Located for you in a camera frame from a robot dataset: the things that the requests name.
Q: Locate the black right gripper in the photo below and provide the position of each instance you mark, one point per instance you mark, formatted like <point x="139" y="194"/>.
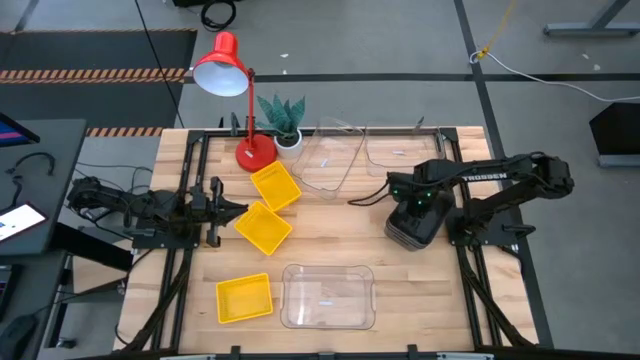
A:
<point x="412" y="190"/>

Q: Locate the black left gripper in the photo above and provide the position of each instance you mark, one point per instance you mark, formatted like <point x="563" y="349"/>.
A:
<point x="215" y="210"/>

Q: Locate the clear plastic bin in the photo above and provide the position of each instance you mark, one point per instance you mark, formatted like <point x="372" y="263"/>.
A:
<point x="327" y="297"/>
<point x="402" y="150"/>
<point x="325" y="160"/>

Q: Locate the yellow plastic basket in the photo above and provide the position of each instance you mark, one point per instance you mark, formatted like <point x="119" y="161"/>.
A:
<point x="262" y="227"/>
<point x="275" y="186"/>
<point x="244" y="298"/>

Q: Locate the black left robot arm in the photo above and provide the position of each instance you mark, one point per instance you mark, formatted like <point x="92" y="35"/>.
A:
<point x="125" y="205"/>

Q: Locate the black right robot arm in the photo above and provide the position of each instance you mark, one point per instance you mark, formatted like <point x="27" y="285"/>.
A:
<point x="485" y="176"/>

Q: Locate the green plant in white pot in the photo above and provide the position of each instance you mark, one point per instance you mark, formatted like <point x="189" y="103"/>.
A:
<point x="282" y="117"/>

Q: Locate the red desk lamp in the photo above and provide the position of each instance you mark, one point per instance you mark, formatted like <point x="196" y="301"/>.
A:
<point x="222" y="55"/>

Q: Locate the grey side desk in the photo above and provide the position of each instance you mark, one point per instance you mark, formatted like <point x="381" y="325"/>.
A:
<point x="60" y="150"/>

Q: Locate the black box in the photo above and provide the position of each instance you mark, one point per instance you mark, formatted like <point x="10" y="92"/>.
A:
<point x="617" y="130"/>

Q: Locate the smartphone with lit screen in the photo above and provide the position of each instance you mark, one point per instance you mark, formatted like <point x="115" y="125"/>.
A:
<point x="17" y="220"/>

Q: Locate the black hazard-striped floor mat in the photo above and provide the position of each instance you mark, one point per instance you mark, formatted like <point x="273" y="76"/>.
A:
<point x="75" y="50"/>

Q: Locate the monitor with blue screen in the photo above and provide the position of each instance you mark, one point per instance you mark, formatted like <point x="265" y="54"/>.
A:
<point x="12" y="134"/>

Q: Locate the grey metal desk foot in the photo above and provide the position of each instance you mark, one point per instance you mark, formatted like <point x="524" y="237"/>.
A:
<point x="590" y="29"/>

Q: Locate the black aluminium table frame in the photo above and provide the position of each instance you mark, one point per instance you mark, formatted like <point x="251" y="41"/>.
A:
<point x="451" y="134"/>

